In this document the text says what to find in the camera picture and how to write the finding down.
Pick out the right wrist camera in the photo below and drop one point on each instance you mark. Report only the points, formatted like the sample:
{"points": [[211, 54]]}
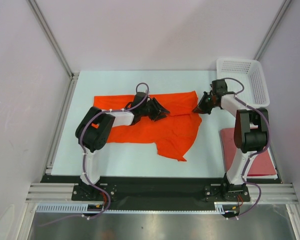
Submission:
{"points": [[219, 87]]}

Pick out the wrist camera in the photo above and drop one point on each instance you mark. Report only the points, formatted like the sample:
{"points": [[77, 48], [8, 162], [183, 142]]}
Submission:
{"points": [[219, 87], [140, 99]]}

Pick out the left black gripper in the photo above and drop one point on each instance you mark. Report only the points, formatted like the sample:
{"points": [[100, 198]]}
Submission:
{"points": [[159, 112]]}

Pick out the orange t shirt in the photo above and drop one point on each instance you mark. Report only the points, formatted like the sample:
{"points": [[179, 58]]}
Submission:
{"points": [[173, 135]]}

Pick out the folded pink t shirt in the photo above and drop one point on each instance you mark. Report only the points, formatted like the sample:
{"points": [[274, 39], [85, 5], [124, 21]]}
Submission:
{"points": [[262, 166]]}

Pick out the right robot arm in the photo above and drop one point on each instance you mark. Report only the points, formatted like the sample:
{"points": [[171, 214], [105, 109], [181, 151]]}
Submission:
{"points": [[251, 131]]}

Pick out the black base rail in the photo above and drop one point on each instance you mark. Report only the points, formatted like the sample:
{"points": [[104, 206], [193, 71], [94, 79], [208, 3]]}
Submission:
{"points": [[158, 193]]}

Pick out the white plastic basket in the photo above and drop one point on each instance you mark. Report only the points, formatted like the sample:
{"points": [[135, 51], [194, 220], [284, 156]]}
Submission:
{"points": [[246, 78]]}

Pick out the aluminium frame bar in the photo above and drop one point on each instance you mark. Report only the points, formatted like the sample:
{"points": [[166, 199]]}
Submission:
{"points": [[65, 193]]}

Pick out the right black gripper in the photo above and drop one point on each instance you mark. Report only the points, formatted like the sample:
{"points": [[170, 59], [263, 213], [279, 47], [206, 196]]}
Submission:
{"points": [[201, 108]]}

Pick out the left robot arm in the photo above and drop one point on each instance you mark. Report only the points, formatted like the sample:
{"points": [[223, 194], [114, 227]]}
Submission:
{"points": [[95, 128]]}

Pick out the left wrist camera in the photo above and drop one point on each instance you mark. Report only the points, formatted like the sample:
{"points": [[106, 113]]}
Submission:
{"points": [[140, 99]]}

